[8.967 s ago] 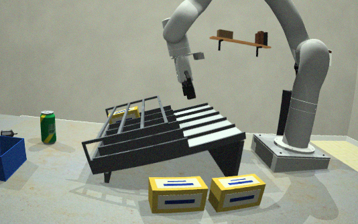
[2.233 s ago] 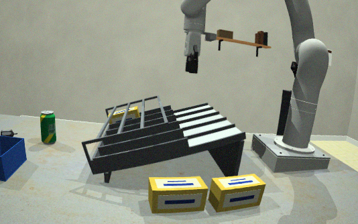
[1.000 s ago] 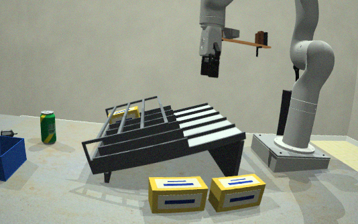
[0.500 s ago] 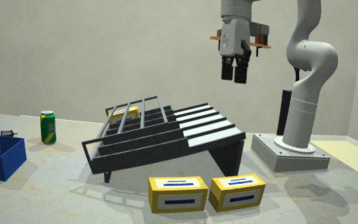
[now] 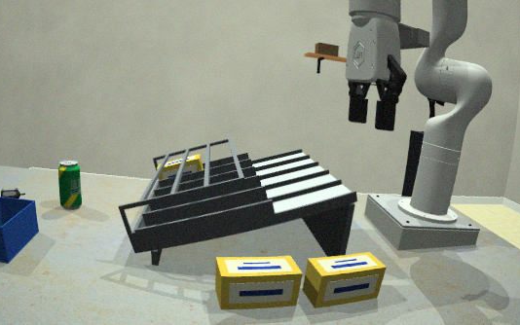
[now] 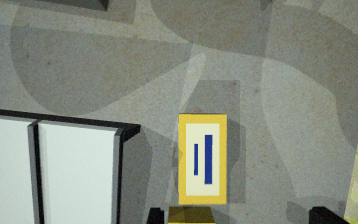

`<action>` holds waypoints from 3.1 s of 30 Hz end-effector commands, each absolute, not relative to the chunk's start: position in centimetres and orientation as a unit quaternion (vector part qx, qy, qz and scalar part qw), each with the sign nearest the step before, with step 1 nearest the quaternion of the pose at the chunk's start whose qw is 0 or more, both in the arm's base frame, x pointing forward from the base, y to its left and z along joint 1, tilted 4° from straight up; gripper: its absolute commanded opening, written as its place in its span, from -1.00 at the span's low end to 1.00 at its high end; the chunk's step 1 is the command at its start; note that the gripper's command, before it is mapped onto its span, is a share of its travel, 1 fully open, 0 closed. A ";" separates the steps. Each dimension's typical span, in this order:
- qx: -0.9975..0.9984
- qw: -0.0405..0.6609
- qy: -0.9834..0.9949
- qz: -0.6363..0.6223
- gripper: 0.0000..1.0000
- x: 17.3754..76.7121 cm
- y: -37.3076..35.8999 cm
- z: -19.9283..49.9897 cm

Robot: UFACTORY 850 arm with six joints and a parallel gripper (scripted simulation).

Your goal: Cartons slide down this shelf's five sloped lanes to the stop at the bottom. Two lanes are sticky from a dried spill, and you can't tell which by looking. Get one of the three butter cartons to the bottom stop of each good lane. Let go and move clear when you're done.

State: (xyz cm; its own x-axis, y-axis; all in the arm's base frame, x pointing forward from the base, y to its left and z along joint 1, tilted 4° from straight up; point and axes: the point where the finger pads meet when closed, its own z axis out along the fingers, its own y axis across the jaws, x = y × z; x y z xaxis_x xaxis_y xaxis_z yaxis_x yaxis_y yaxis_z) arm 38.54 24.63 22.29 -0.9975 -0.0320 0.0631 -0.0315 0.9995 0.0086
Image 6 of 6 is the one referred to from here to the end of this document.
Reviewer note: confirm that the yellow butter carton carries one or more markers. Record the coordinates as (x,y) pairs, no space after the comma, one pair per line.
(202,147)
(190,215)

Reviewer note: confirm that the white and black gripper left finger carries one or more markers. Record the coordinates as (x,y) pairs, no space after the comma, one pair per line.
(156,216)

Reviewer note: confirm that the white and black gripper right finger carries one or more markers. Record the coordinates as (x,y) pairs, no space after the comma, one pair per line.
(322,215)

